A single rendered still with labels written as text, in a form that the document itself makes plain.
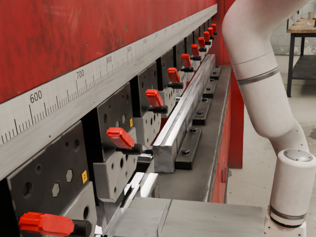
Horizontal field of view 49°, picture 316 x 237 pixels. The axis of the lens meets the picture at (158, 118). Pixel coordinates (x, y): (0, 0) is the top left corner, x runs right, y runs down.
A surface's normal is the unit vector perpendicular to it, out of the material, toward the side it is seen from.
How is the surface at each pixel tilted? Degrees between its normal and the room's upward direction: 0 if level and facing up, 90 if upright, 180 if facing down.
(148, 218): 0
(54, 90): 90
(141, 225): 0
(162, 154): 90
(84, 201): 90
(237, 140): 90
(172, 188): 0
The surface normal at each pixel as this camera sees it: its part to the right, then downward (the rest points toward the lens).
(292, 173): -0.50, 0.30
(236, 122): -0.23, 0.33
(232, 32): -0.69, 0.26
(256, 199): -0.06, -0.94
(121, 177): 0.97, 0.03
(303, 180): 0.05, 0.36
